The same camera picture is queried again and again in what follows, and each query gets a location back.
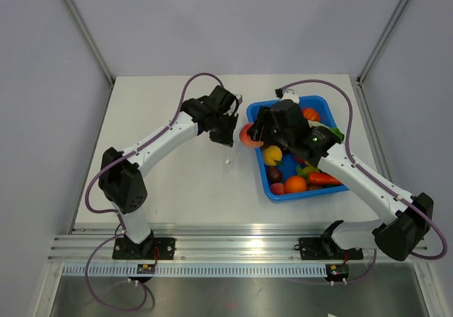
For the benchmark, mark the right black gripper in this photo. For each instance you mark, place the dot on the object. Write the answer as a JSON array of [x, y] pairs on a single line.
[[262, 118]]

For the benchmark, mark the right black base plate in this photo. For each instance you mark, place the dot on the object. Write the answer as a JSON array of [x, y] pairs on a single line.
[[317, 248]]

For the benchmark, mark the aluminium mounting rail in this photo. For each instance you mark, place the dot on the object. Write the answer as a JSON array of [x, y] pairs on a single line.
[[206, 243]]

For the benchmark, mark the orange fruit toy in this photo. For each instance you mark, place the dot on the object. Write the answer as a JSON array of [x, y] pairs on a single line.
[[295, 184]]

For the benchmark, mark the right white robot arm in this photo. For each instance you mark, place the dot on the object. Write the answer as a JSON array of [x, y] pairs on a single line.
[[403, 218]]

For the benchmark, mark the orange persimmon toy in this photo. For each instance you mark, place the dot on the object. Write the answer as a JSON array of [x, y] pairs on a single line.
[[311, 114]]

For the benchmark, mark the green cabbage toy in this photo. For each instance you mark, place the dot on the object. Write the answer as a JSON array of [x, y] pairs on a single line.
[[334, 130]]

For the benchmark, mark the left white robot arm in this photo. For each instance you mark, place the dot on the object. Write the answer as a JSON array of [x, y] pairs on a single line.
[[122, 181]]

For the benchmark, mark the red carrot toy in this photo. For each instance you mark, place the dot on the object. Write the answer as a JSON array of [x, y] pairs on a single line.
[[323, 179]]

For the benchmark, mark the blue plastic bin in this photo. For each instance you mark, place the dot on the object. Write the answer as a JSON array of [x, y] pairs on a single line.
[[289, 164]]

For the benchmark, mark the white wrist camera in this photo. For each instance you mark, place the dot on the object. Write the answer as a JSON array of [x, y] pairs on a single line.
[[289, 94], [240, 97]]

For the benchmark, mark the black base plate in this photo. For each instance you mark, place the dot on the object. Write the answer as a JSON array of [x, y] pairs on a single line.
[[152, 249], [317, 248]]

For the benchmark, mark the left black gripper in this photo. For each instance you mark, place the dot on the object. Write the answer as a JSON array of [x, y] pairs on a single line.
[[227, 139]]

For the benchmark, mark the small pink peach toy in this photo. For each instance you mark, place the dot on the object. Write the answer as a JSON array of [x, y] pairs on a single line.
[[277, 189]]

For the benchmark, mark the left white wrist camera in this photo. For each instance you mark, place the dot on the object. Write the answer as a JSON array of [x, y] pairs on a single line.
[[240, 97]]

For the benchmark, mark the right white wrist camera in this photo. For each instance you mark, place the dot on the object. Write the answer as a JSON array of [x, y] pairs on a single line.
[[289, 94]]

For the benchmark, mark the dark purple plum toy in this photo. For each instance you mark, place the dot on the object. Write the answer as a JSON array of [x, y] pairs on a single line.
[[274, 175]]

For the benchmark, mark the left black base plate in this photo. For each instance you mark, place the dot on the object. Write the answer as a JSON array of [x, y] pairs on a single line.
[[152, 249]]

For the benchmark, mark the white slotted cable duct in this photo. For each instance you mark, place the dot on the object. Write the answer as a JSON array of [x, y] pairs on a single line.
[[195, 270]]

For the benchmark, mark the clear zip top bag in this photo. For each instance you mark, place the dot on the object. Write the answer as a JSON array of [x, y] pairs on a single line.
[[229, 155]]

